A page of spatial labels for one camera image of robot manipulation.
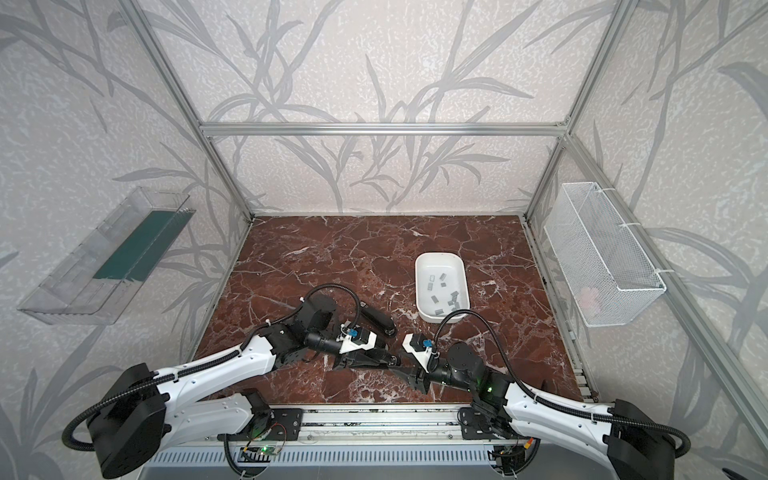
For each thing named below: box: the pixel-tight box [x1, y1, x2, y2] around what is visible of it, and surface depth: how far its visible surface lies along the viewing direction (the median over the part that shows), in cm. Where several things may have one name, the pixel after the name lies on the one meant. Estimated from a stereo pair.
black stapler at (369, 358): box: [341, 348, 400, 369], surface depth 71 cm
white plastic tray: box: [414, 252, 471, 324], surface depth 101 cm
